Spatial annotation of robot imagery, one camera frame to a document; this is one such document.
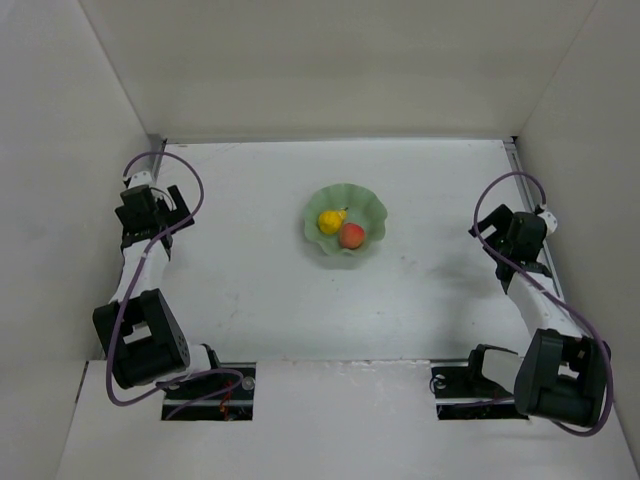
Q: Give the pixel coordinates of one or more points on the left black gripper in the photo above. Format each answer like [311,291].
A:
[181,209]

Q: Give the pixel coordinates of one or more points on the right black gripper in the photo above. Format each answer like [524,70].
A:
[489,226]

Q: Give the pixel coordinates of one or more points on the red orange fake peach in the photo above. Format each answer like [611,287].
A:
[351,236]

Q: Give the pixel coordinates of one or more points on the yellow fake pear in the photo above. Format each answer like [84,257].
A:
[330,222]

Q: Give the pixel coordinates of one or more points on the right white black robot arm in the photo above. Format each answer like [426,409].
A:
[564,373]

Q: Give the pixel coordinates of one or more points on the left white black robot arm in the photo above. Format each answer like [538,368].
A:
[150,346]

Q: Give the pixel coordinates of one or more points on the green scalloped fruit bowl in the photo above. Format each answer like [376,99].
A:
[364,209]

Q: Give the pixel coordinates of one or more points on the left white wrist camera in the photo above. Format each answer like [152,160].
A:
[138,179]

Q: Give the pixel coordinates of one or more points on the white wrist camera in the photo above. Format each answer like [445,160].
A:
[548,217]
[138,179]

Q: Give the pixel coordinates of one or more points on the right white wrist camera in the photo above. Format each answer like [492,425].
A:
[548,217]

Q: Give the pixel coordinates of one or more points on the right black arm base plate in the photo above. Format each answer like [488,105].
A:
[460,396]

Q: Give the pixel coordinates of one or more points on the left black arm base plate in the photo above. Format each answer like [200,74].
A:
[220,397]

